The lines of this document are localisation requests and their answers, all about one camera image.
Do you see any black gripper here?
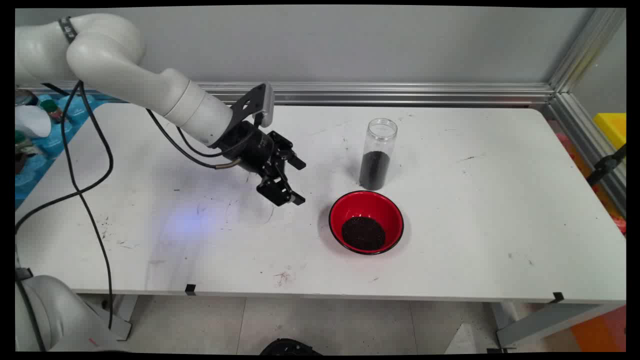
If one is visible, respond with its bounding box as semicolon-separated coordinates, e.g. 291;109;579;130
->
217;120;307;207

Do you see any clear plastic jar with seeds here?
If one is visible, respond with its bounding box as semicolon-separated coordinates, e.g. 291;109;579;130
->
359;118;399;192

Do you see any red bowl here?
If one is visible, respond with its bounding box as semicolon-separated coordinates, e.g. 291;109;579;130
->
328;190;405;256

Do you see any black seed pile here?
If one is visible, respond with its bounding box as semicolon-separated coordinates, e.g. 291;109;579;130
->
341;216;387;252

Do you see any black round floor object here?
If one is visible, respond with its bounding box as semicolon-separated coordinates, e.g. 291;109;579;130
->
260;338;321;356

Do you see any grey metal table leg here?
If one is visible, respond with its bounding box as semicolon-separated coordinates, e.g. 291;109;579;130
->
102;295;138;342
492;301;626;349

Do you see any small bottle green cap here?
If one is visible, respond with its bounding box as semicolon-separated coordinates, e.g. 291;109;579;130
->
40;99;66;124

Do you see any white plastic container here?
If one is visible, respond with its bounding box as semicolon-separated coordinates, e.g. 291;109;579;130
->
15;105;52;139

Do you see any jar with green lid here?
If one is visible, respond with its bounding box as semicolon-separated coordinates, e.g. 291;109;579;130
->
15;130;43;173

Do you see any pink block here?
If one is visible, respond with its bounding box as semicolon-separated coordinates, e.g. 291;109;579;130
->
556;131;576;157

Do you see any yellow storage box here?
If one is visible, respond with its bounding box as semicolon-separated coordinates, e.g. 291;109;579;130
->
593;113;627;150

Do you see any orange floor box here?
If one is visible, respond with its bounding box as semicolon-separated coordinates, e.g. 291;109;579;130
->
570;305;627;352

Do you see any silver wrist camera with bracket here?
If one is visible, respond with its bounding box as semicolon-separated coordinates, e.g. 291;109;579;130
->
230;82;275;129

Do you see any long aluminium frame rail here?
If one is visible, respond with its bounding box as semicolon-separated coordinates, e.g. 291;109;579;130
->
15;81;556;107

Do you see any black cable with metal plug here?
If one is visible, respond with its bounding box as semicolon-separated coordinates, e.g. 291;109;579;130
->
15;80;243;236

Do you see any black camera cable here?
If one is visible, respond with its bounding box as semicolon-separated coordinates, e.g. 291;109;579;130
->
60;82;251;331

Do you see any black velcro cable strap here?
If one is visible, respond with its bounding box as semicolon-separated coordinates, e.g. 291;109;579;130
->
58;17;79;44

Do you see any short aluminium frame rail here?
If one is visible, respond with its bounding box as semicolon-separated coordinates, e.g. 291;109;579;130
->
547;92;627;218

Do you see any aluminium frame corner post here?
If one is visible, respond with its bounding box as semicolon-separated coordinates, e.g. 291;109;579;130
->
548;7;627;93

